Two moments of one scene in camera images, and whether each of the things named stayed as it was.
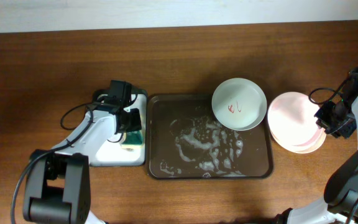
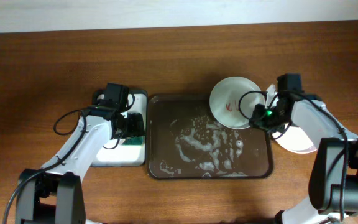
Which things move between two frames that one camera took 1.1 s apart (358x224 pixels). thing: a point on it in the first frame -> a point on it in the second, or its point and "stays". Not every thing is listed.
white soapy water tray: (112, 153) stays
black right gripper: (334, 123) -> (258, 116)
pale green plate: (238, 104) stays
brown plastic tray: (184, 140) stays
